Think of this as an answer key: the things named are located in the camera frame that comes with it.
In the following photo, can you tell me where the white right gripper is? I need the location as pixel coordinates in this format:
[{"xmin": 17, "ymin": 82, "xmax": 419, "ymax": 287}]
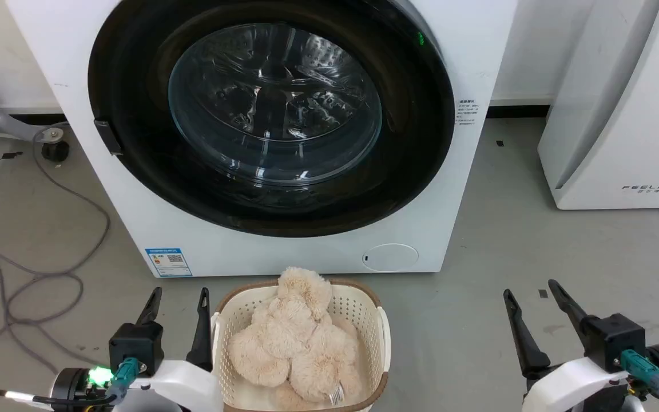
[{"xmin": 503, "ymin": 279, "xmax": 632, "ymax": 412}]

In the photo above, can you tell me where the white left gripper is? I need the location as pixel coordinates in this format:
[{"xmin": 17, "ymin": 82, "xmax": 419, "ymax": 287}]
[{"xmin": 113, "ymin": 287, "xmax": 223, "ymax": 412}]

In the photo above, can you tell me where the white front-load washing machine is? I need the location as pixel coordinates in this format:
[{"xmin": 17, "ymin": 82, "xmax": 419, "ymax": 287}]
[{"xmin": 6, "ymin": 0, "xmax": 518, "ymax": 279}]

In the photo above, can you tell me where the black round glass washer door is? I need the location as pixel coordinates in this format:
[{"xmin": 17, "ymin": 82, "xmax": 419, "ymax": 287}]
[{"xmin": 88, "ymin": 0, "xmax": 456, "ymax": 238}]

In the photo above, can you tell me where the beige plush toy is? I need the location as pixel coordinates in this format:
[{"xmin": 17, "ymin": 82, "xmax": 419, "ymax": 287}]
[{"xmin": 227, "ymin": 266, "xmax": 365, "ymax": 411}]

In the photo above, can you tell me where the round white filter cover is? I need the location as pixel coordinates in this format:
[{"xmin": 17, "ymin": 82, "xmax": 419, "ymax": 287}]
[{"xmin": 362, "ymin": 243, "xmax": 420, "ymax": 273}]

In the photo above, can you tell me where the white plastic laundry basket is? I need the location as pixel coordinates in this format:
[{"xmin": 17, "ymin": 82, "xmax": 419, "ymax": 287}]
[{"xmin": 211, "ymin": 279, "xmax": 392, "ymax": 412}]

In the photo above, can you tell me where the black caster wheel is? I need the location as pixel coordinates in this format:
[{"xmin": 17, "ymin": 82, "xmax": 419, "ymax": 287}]
[{"xmin": 41, "ymin": 127, "xmax": 71, "ymax": 163}]

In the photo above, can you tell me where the white Feelbird appliance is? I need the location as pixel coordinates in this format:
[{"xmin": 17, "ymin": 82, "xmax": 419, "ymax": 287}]
[{"xmin": 537, "ymin": 0, "xmax": 659, "ymax": 211}]

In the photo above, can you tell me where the white text warning sticker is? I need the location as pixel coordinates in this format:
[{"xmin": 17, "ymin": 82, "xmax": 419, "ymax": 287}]
[{"xmin": 456, "ymin": 98, "xmax": 482, "ymax": 128}]

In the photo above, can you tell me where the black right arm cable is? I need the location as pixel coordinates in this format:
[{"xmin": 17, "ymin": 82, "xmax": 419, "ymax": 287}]
[{"xmin": 620, "ymin": 350, "xmax": 659, "ymax": 412}]

